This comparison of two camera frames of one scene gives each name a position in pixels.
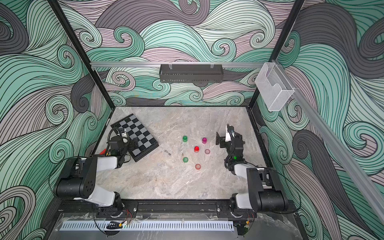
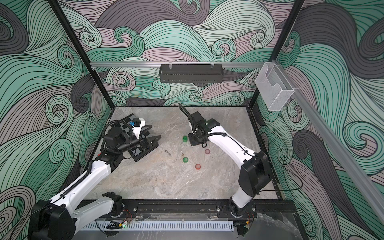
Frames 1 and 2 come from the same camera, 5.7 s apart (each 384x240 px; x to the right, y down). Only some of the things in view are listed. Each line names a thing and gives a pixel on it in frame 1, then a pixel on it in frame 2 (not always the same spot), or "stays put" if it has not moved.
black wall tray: x=191 y=73 stays put
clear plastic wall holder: x=273 y=87 stays put
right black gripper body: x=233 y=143 → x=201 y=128
